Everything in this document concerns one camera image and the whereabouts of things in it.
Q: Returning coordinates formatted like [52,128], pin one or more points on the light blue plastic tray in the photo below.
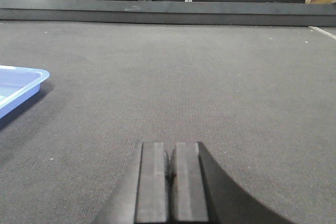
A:
[18,84]

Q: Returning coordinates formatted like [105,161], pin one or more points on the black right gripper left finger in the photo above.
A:
[141,195]

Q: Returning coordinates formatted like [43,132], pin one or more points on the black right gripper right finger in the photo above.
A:
[202,192]

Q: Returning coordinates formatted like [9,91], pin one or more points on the dark grey table mat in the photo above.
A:
[262,100]

